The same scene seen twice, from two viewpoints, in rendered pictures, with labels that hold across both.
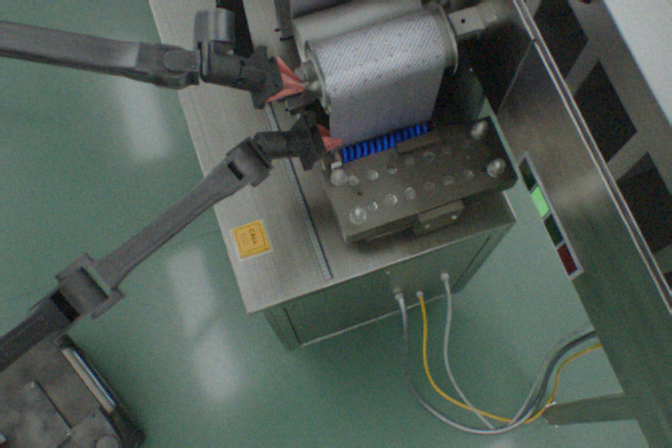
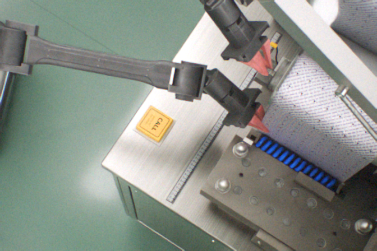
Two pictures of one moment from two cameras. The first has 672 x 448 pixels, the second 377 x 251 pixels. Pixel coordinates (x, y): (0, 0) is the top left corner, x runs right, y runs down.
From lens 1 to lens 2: 0.33 m
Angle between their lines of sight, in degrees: 12
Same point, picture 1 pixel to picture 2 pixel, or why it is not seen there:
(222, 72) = (218, 14)
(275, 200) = (197, 118)
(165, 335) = (74, 117)
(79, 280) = (15, 37)
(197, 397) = (47, 175)
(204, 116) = not seen: hidden behind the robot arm
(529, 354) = not seen: outside the picture
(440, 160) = (315, 214)
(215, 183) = (153, 70)
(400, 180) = (275, 196)
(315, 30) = not seen: hidden behind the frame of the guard
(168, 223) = (100, 63)
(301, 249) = (175, 164)
